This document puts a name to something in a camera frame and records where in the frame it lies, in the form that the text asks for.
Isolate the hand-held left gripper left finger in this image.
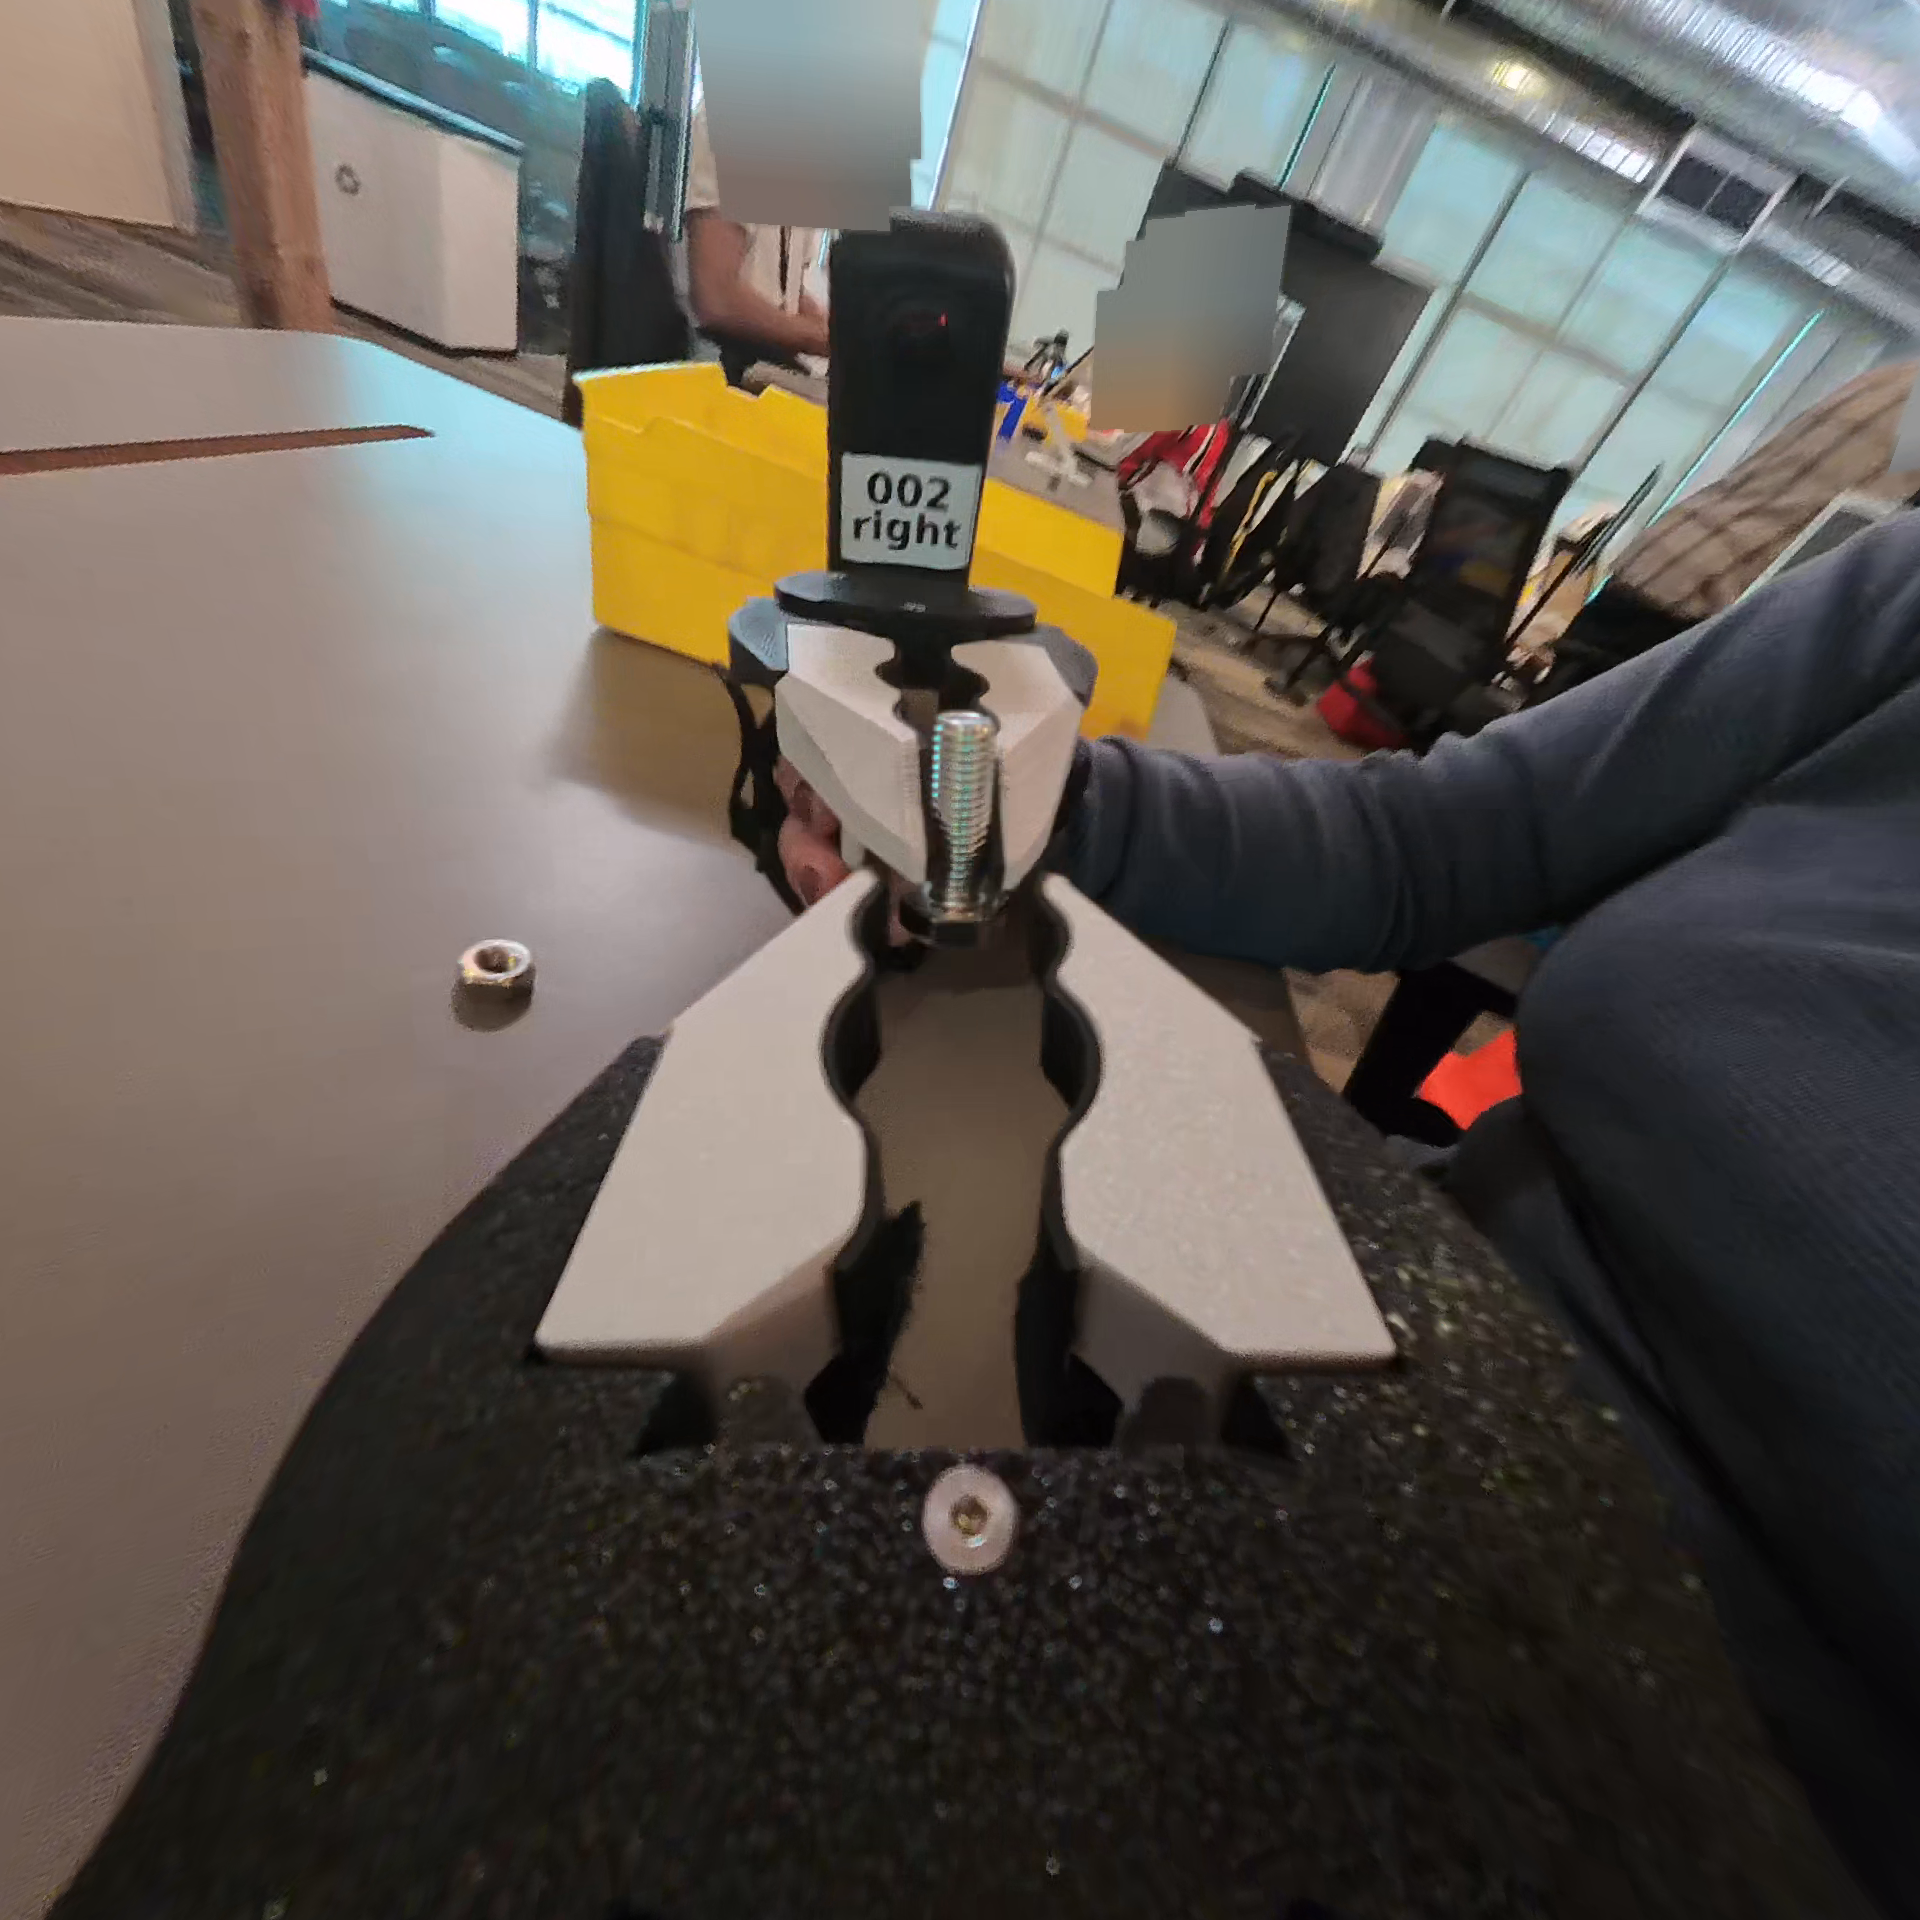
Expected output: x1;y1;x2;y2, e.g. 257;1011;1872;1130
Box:
536;866;925;1431

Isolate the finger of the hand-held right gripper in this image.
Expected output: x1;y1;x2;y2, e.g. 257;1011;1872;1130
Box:
961;631;1086;888
773;622;921;883

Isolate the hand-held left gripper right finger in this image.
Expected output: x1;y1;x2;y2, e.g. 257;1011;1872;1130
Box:
1020;872;1402;1445

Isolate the silver bolt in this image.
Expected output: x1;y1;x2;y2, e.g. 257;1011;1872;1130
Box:
913;709;1004;946

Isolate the person's right forearm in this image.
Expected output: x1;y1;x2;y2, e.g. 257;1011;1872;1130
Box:
1050;510;1920;976

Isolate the person's right hand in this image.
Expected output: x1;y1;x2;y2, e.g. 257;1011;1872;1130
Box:
773;767;906;944

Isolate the yellow plastic bin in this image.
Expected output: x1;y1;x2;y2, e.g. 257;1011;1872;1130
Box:
576;359;1179;744

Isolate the orange red object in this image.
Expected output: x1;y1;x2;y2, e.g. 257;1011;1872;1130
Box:
1418;1042;1524;1127

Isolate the black office chair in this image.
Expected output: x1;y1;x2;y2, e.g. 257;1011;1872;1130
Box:
562;77;694;430
1376;438;1572;735

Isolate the red bag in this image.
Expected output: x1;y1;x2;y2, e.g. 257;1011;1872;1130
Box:
1316;659;1403;747

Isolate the black partition panel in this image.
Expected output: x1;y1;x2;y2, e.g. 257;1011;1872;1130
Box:
1148;165;1434;471

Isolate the person's torso in dark sweater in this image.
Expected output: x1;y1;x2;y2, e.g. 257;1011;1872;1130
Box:
1441;839;1920;1920

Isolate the plaid cloth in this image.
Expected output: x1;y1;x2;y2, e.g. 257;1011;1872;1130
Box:
1611;359;1920;619

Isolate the wooden post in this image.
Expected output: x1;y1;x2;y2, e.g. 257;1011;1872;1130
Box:
188;0;337;331

